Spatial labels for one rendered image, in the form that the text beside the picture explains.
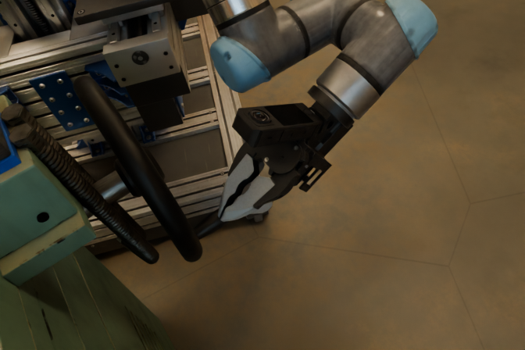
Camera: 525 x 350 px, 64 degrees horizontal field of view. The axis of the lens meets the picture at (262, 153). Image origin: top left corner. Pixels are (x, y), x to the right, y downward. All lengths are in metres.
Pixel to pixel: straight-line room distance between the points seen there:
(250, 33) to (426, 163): 1.16
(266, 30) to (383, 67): 0.15
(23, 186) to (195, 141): 1.03
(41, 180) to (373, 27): 0.40
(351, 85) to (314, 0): 0.13
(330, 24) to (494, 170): 1.15
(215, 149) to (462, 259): 0.83
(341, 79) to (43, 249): 0.38
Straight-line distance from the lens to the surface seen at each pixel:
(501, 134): 1.74
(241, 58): 0.51
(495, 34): 2.19
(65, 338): 0.59
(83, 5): 1.01
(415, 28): 0.54
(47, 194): 0.49
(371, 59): 0.52
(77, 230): 0.51
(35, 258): 0.52
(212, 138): 1.44
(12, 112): 0.52
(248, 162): 0.55
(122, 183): 0.59
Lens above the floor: 1.24
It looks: 50 degrees down
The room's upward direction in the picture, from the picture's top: 13 degrees counter-clockwise
